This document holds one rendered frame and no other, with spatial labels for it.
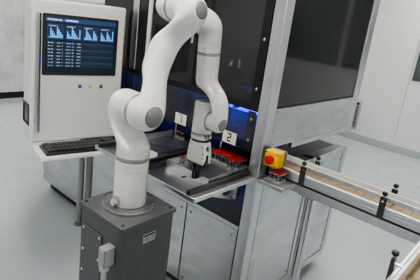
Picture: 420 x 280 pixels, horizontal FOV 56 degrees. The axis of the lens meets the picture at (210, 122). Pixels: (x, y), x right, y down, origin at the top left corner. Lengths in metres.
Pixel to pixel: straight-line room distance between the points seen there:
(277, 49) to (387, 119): 4.79
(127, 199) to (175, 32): 0.60
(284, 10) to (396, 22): 4.72
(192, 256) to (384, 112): 4.64
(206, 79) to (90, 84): 0.94
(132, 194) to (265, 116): 0.69
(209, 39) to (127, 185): 0.61
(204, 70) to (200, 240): 1.02
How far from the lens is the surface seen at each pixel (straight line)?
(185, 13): 1.35
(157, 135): 2.23
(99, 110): 2.37
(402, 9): 6.38
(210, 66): 1.53
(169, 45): 1.38
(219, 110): 1.52
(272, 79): 1.75
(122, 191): 1.45
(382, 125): 6.45
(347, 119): 2.58
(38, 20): 2.12
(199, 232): 2.21
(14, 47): 6.55
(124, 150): 1.40
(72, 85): 2.28
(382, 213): 1.74
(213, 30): 1.51
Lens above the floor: 1.57
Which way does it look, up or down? 15 degrees down
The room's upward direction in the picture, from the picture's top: 8 degrees clockwise
